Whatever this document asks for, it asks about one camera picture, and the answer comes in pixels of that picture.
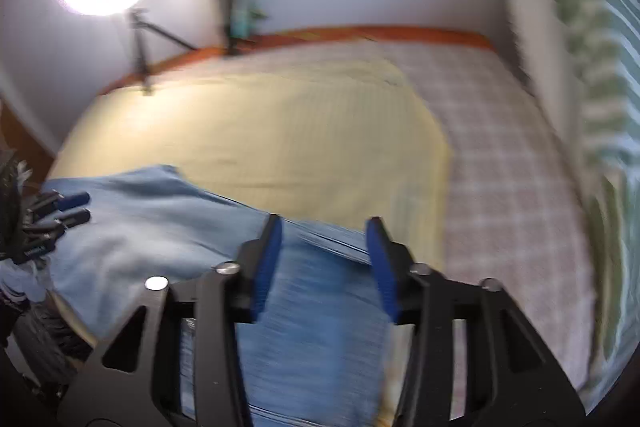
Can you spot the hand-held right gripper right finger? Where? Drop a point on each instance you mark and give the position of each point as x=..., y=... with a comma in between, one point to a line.
x=382, y=267

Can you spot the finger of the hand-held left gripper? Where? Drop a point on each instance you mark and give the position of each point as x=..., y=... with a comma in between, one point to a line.
x=72, y=200
x=75, y=218

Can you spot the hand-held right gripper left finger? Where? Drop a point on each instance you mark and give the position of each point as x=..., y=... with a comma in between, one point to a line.
x=265, y=267

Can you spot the blue denim pants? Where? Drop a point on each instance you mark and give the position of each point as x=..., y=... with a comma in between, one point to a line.
x=150, y=227

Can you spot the person's dark trousers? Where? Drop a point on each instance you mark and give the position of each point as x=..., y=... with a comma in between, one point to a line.
x=45, y=332

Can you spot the yellow striped blanket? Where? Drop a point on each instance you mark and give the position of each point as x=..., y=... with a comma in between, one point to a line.
x=300, y=137

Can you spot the plaid bed sheet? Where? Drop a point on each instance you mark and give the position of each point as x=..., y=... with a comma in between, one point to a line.
x=510, y=187

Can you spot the black mini tripod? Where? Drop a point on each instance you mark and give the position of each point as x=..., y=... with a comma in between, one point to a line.
x=141, y=52

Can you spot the green patterned pillow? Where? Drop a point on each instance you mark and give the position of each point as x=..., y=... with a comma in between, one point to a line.
x=595, y=57

